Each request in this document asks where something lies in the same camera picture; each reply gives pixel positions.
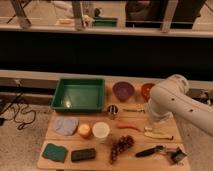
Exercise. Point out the green sponge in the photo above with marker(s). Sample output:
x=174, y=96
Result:
x=54, y=152

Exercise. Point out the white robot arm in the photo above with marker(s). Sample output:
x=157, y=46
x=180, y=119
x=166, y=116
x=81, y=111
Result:
x=170, y=96

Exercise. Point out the purple bowl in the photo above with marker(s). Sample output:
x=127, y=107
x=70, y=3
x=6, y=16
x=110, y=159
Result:
x=123, y=90

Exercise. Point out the small metal cup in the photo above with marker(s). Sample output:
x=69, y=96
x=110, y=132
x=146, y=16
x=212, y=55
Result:
x=112, y=111

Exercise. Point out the green plastic tray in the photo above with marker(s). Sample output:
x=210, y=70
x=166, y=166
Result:
x=79, y=95

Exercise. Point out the red-orange bowl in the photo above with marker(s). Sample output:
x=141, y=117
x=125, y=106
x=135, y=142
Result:
x=145, y=90

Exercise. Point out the white cup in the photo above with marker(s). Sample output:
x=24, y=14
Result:
x=101, y=131

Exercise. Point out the orange round fruit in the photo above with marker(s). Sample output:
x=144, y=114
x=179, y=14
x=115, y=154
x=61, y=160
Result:
x=84, y=130

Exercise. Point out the blue folded cloth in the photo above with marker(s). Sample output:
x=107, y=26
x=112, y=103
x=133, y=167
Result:
x=66, y=126

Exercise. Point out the bunch of dark grapes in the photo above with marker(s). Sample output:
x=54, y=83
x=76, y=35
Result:
x=118, y=147

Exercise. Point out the banana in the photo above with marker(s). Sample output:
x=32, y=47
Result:
x=155, y=135

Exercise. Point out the black rectangular block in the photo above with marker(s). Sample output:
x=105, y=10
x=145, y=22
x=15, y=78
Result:
x=83, y=154

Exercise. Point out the black handled knife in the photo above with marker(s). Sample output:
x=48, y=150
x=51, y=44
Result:
x=149, y=151

